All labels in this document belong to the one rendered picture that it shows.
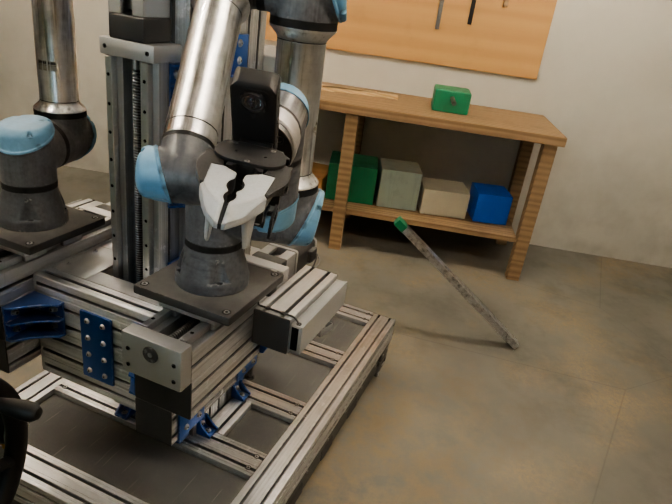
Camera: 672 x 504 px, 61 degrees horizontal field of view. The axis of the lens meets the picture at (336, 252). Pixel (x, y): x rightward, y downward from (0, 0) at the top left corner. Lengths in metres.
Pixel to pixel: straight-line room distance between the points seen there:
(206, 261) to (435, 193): 2.42
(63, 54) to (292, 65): 0.64
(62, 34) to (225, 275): 0.67
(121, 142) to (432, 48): 2.64
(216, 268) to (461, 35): 2.81
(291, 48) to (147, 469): 1.13
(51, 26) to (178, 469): 1.11
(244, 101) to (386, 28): 3.15
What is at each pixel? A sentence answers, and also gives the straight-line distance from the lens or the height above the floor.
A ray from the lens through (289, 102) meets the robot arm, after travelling 0.74.
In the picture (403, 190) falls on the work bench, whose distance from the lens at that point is 3.43.
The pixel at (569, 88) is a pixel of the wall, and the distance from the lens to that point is 3.86.
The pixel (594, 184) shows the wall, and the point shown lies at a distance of 4.04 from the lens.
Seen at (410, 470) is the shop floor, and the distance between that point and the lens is 2.04.
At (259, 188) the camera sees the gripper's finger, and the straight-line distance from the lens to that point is 0.54.
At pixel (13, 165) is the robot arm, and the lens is 1.43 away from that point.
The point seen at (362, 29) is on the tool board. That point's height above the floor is 1.19.
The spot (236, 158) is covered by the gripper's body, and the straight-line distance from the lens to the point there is 0.58.
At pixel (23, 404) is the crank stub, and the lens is 0.82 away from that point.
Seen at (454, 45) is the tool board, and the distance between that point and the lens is 3.72.
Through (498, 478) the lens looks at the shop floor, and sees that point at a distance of 2.12.
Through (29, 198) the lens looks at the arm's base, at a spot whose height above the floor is 0.89.
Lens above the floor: 1.40
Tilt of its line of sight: 25 degrees down
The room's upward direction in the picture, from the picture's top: 8 degrees clockwise
